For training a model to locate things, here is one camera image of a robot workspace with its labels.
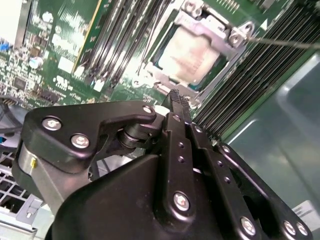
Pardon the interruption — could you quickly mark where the wire locking lever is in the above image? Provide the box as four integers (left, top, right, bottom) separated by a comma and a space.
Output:
244, 36, 320, 50

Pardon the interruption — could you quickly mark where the metal socket cover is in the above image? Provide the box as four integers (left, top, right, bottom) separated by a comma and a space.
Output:
147, 9, 247, 98

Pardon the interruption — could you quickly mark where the silver CPU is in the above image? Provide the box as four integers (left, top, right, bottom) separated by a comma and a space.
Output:
153, 24, 227, 92

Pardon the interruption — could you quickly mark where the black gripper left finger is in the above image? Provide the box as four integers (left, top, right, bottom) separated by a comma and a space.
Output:
11, 89, 198, 223

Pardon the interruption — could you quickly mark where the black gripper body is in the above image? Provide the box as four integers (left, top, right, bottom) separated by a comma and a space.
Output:
53, 152, 251, 240

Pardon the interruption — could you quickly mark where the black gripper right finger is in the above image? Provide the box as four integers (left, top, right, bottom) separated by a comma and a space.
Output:
179, 96, 314, 240

